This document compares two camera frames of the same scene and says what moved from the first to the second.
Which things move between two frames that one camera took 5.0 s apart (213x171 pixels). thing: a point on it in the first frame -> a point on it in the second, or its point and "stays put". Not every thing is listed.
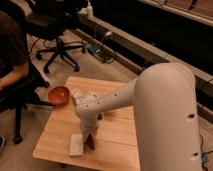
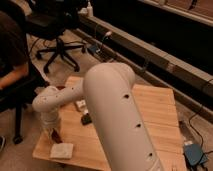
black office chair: x=50 y=19 stays put
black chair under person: x=20 y=95 stays put
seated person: x=14 y=65 stays put
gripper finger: x=83 y=138 -> x=46 y=132
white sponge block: x=76 y=144 -> x=62 y=151
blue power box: x=92 y=48 stays put
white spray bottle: x=89 y=10 stays put
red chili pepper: x=90 y=141 -> x=55 y=136
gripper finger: x=94 y=138 -> x=58 y=131
